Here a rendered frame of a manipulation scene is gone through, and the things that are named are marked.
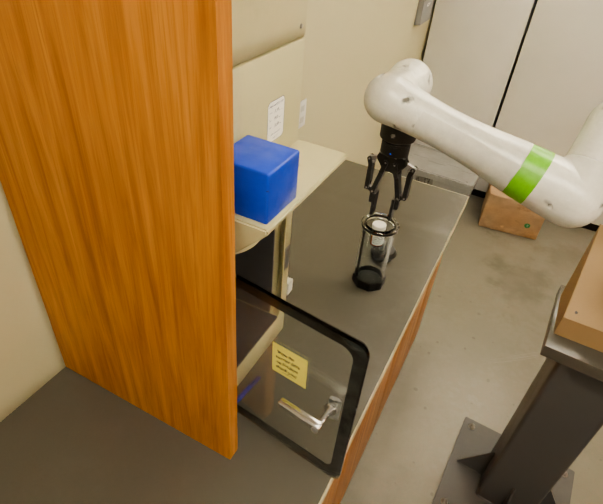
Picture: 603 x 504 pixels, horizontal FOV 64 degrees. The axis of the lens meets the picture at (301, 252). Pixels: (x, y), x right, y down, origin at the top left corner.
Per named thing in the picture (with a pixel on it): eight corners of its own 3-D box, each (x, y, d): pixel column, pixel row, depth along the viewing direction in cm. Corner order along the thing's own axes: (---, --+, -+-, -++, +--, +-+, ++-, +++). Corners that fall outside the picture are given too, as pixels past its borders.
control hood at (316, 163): (207, 257, 84) (205, 208, 78) (295, 180, 108) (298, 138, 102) (264, 280, 81) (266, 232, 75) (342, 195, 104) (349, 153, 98)
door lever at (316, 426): (292, 389, 91) (293, 381, 89) (336, 417, 87) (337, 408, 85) (275, 409, 87) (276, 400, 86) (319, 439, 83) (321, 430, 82)
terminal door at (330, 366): (225, 399, 111) (221, 265, 86) (339, 479, 98) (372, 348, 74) (223, 402, 110) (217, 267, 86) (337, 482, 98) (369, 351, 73)
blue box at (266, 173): (213, 206, 79) (211, 156, 74) (247, 180, 86) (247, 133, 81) (266, 226, 76) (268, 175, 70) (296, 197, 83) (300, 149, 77)
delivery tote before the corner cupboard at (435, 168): (383, 199, 376) (391, 161, 356) (401, 177, 405) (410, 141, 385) (459, 225, 354) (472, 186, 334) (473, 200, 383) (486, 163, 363)
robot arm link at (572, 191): (606, 190, 102) (634, 178, 91) (572, 241, 103) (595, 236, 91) (527, 148, 106) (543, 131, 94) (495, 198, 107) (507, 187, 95)
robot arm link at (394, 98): (507, 178, 108) (537, 135, 101) (496, 199, 100) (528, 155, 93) (369, 102, 116) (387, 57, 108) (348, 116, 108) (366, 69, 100)
